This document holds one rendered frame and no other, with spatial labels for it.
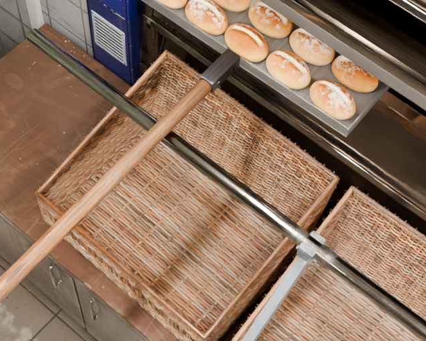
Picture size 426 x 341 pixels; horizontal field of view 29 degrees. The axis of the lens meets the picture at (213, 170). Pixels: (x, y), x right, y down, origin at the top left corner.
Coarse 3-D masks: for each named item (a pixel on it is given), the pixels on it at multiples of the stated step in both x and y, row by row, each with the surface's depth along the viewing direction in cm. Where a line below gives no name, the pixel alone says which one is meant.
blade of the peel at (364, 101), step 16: (144, 0) 173; (256, 0) 175; (176, 16) 169; (240, 16) 172; (192, 32) 169; (224, 32) 170; (224, 48) 165; (272, 48) 169; (288, 48) 169; (240, 64) 166; (256, 64) 166; (272, 80) 162; (336, 80) 165; (288, 96) 162; (304, 96) 163; (352, 96) 164; (368, 96) 164; (320, 112) 159; (336, 128) 159; (352, 128) 159
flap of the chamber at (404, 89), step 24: (264, 0) 146; (312, 0) 146; (336, 0) 147; (360, 0) 148; (384, 0) 149; (312, 24) 142; (360, 24) 144; (384, 24) 145; (408, 24) 146; (336, 48) 142; (384, 48) 141; (408, 48) 142; (384, 72) 138; (408, 96) 137
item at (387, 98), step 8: (384, 96) 167; (392, 96) 165; (400, 96) 165; (392, 104) 167; (400, 104) 165; (408, 104) 164; (416, 104) 164; (400, 112) 167; (408, 112) 165; (416, 112) 163; (424, 112) 163; (416, 120) 165; (424, 120) 163; (424, 128) 165
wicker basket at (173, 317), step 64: (128, 128) 218; (192, 128) 217; (256, 128) 201; (64, 192) 212; (128, 192) 218; (192, 192) 219; (256, 192) 214; (320, 192) 198; (128, 256) 209; (192, 256) 209; (256, 256) 211
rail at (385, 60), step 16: (288, 0) 142; (304, 0) 142; (304, 16) 142; (320, 16) 140; (336, 32) 140; (352, 32) 139; (352, 48) 139; (368, 48) 137; (384, 64) 137; (400, 64) 136; (416, 80) 135
